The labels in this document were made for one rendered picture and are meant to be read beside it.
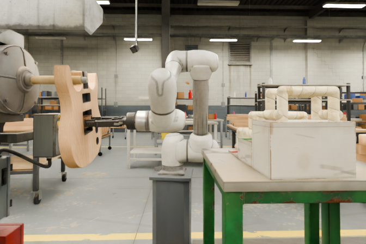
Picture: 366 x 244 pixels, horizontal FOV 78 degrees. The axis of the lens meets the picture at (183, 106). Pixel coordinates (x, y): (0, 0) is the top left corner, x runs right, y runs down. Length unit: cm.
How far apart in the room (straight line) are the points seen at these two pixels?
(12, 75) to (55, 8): 29
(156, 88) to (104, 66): 1183
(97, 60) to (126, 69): 157
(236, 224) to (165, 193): 89
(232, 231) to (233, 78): 1174
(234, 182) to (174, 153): 90
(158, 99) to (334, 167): 61
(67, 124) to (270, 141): 69
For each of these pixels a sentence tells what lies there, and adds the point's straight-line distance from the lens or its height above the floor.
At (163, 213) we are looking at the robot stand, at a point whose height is 46.
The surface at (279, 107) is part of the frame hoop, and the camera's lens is 75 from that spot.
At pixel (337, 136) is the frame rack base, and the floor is 106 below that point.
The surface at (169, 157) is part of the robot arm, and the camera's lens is 157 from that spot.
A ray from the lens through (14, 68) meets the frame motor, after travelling 100.
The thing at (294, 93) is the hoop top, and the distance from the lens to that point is 77.
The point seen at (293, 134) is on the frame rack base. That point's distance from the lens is 76.
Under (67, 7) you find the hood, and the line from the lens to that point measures 84.
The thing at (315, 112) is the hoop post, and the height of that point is 113.
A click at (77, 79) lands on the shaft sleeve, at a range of 93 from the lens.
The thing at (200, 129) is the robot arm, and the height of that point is 101.
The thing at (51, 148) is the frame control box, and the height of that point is 96.
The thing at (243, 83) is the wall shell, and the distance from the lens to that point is 1246.
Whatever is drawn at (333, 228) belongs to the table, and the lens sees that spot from 137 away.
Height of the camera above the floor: 114
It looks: 1 degrees up
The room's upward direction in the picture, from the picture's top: straight up
